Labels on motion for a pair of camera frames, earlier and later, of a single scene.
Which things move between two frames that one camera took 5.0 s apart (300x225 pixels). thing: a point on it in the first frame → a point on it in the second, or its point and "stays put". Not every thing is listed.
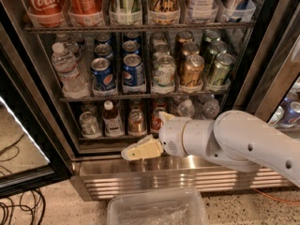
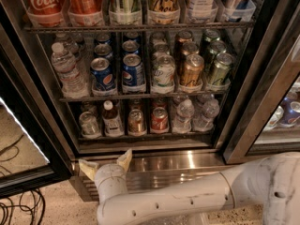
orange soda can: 137,123 stays put
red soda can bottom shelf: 157,119 stays put
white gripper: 171,136 → 110,173
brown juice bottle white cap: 112,121 stays put
